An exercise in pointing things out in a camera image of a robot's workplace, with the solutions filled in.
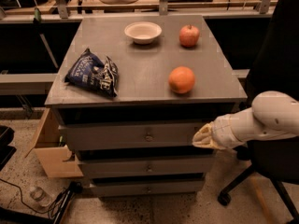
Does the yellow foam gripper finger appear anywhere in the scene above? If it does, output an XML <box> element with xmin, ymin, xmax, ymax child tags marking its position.
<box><xmin>192</xmin><ymin>122</ymin><xmax>225</xmax><ymax>150</ymax></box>

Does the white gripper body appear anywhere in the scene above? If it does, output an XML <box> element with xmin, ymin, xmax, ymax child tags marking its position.
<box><xmin>212</xmin><ymin>108</ymin><xmax>254</xmax><ymax>148</ymax></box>

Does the grey top drawer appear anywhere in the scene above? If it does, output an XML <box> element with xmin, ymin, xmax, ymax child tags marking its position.
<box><xmin>59</xmin><ymin>121</ymin><xmax>204</xmax><ymax>151</ymax></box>

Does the grey drawer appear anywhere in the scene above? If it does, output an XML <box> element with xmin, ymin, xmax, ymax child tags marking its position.
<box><xmin>59</xmin><ymin>121</ymin><xmax>204</xmax><ymax>151</ymax></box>
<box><xmin>90</xmin><ymin>177</ymin><xmax>205</xmax><ymax>198</ymax></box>
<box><xmin>78</xmin><ymin>155</ymin><xmax>214</xmax><ymax>178</ymax></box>

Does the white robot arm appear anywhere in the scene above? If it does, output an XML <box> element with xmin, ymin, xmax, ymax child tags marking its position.
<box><xmin>192</xmin><ymin>91</ymin><xmax>299</xmax><ymax>149</ymax></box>

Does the grey wooden drawer cabinet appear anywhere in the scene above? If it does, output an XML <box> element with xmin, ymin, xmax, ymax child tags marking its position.
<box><xmin>46</xmin><ymin>15</ymin><xmax>247</xmax><ymax>185</ymax></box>

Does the grey middle drawer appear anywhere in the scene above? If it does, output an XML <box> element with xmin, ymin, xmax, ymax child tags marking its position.
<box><xmin>78</xmin><ymin>155</ymin><xmax>214</xmax><ymax>178</ymax></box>

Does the grey bottom drawer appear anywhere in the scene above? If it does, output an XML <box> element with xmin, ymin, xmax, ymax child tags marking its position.
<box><xmin>90</xmin><ymin>177</ymin><xmax>205</xmax><ymax>198</ymax></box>

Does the orange fruit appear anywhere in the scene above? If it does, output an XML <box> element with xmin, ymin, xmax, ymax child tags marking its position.
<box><xmin>168</xmin><ymin>66</ymin><xmax>195</xmax><ymax>94</ymax></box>

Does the black office chair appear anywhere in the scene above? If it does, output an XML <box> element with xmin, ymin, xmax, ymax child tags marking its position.
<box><xmin>218</xmin><ymin>0</ymin><xmax>299</xmax><ymax>224</ymax></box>

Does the red apple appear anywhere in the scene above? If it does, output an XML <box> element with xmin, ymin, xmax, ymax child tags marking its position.
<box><xmin>179</xmin><ymin>25</ymin><xmax>200</xmax><ymax>48</ymax></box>

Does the white paper bowl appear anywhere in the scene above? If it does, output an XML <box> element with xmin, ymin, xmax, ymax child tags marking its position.
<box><xmin>124</xmin><ymin>21</ymin><xmax>162</xmax><ymax>45</ymax></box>

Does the blue chip bag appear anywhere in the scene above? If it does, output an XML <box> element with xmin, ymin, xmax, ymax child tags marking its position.
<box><xmin>64</xmin><ymin>48</ymin><xmax>119</xmax><ymax>97</ymax></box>

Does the cardboard box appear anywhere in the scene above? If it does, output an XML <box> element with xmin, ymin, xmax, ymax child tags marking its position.
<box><xmin>25</xmin><ymin>108</ymin><xmax>83</xmax><ymax>178</ymax></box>

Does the clear plastic bottle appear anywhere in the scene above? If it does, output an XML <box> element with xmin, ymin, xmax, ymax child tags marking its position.
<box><xmin>30</xmin><ymin>186</ymin><xmax>51</xmax><ymax>207</ymax></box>

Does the grey metal shelf frame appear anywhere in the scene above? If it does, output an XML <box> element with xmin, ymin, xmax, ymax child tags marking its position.
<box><xmin>0</xmin><ymin>0</ymin><xmax>278</xmax><ymax>23</ymax></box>

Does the black floor cable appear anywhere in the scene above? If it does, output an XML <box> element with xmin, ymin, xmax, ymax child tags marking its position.
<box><xmin>0</xmin><ymin>176</ymin><xmax>83</xmax><ymax>219</ymax></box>

